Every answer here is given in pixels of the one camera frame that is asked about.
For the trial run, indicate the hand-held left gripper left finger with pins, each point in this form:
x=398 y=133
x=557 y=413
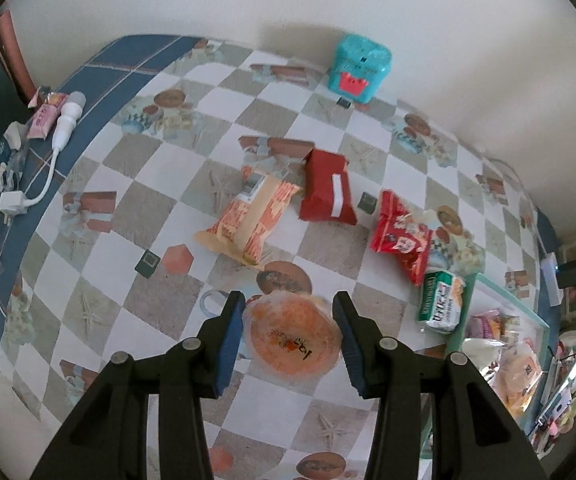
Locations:
x=228 y=342

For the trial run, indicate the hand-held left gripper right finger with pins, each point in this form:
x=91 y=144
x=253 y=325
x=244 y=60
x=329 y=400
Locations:
x=350 y=347

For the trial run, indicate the round orange cake packet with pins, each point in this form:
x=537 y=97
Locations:
x=288 y=332

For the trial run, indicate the white tray with teal rim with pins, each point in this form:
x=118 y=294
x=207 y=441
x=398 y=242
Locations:
x=455 y=346

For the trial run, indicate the round bun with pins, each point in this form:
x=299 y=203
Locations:
x=520 y=370

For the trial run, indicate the green and white cracker packet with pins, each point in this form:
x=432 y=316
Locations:
x=440 y=302

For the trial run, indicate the red printed snack packet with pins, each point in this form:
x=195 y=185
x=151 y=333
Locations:
x=415 y=265
x=397 y=220

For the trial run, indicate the orange striped snack packet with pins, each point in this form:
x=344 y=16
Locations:
x=248 y=215

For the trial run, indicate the pink snack packet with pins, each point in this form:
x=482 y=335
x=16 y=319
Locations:
x=487 y=322

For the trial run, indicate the checkered printed tablecloth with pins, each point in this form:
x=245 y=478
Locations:
x=168 y=200

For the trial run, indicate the dark red snack packet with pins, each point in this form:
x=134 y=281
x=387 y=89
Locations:
x=323 y=185

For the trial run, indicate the white power strip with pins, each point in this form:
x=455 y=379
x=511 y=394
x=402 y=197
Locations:
x=550 y=280

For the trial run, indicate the black power adapter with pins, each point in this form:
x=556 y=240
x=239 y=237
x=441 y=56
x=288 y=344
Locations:
x=570 y=275

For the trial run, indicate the turquoise box with red mouth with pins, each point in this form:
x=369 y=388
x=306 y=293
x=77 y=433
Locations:
x=362 y=60

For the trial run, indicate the small pink packet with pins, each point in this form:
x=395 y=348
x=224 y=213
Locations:
x=43 y=115

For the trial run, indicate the reddish brown chair back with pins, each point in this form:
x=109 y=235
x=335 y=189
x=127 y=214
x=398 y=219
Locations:
x=15 y=55

